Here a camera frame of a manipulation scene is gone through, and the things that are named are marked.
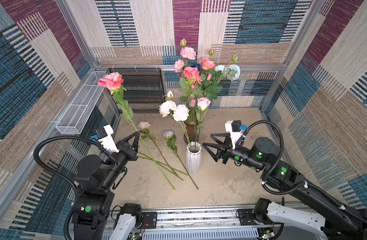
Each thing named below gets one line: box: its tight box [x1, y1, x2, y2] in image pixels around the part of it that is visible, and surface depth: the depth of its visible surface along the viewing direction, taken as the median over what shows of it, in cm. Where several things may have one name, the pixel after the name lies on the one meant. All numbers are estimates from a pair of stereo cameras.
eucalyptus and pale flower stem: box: [214, 54, 241, 87], surface depth 74 cm
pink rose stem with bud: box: [198, 49, 216, 71], surface depth 80 cm
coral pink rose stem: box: [97, 72, 176, 190], surface depth 50 cm
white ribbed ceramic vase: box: [185, 141, 202, 174], surface depth 76 cm
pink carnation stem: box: [174, 38, 197, 73], surface depth 72 cm
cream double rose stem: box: [159, 90, 191, 147], surface depth 65 cm
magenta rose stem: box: [183, 66, 203, 94], surface depth 75 cm
